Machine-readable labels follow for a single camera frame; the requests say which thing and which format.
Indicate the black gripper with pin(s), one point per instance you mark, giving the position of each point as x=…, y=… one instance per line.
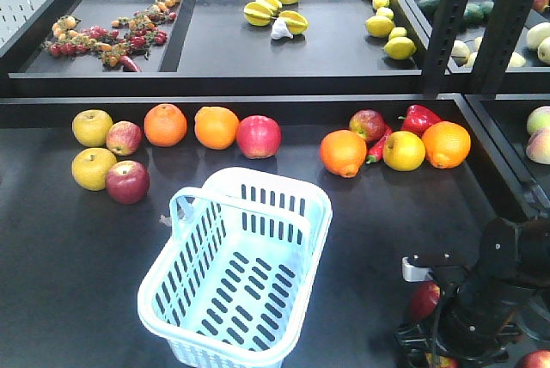
x=473, y=320

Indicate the dark red apple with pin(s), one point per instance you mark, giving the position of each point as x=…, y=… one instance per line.
x=440, y=361
x=424, y=300

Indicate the dark red apple back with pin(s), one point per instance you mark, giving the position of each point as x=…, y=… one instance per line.
x=424, y=300

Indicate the red yellow apple front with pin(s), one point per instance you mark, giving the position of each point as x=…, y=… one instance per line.
x=536, y=359

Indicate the light blue plastic basket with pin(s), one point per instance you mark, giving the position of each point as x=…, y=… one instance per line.
x=232, y=284

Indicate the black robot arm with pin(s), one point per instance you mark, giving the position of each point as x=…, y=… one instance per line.
x=518, y=252

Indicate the white tag on basket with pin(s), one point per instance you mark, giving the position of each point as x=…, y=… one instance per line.
x=167, y=221

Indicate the orange with navel right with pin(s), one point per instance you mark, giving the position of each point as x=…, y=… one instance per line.
x=447, y=144

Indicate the orange with navel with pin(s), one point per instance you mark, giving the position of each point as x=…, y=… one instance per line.
x=343, y=153
x=447, y=144

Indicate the peach front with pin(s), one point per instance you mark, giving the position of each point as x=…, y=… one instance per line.
x=537, y=149

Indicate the peach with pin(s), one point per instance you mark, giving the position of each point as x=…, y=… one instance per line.
x=537, y=149
x=538, y=119

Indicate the yellow round fruit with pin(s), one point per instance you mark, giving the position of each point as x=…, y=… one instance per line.
x=403, y=151

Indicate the small red chili pepper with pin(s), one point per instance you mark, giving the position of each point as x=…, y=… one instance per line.
x=375, y=153

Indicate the red bell pepper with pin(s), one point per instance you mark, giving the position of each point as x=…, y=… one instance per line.
x=418, y=119

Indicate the peach back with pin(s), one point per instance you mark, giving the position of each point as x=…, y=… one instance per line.
x=538, y=119

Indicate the orange with navel left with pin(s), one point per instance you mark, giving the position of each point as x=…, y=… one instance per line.
x=343, y=153

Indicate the red green apple back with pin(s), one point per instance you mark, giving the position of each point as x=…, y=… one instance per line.
x=368, y=124

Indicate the row of yellow lemons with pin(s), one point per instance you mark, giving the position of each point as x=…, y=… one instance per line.
x=381, y=25

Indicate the pink red apple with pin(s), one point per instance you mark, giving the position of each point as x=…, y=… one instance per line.
x=258, y=137

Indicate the pale yellow pear right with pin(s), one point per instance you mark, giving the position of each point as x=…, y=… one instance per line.
x=537, y=40

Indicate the plain orange fruit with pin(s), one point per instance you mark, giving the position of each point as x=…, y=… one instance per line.
x=215, y=127
x=165, y=125

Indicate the yellow starfruit right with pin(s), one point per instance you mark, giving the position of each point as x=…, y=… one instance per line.
x=295, y=22

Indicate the white garlic bulb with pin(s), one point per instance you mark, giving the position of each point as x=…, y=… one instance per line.
x=280, y=30

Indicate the red apple beside yellow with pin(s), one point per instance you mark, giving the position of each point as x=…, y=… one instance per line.
x=127, y=182

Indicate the yellow starfruit left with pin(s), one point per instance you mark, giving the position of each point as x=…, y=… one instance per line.
x=257, y=14

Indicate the small pink striped apple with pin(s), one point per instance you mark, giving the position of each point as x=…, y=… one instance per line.
x=124, y=138

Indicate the yellow green apple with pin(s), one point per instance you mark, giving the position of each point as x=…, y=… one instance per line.
x=90, y=127
x=89, y=168

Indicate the cherry tomato vine pile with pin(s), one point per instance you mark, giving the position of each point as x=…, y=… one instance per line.
x=116, y=46

